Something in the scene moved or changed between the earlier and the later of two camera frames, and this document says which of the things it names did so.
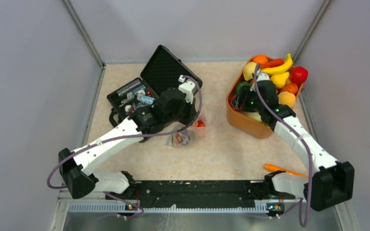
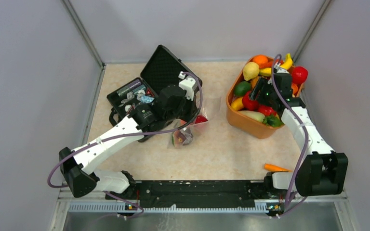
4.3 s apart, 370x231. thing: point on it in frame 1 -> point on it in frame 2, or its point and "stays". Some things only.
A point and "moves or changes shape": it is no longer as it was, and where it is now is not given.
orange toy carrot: [277, 168] stays
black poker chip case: [161, 71] stays
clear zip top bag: [183, 136] moves or changes shape
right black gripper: [245, 92] -> [261, 84]
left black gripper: [192, 110] stays
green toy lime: [237, 86] stays
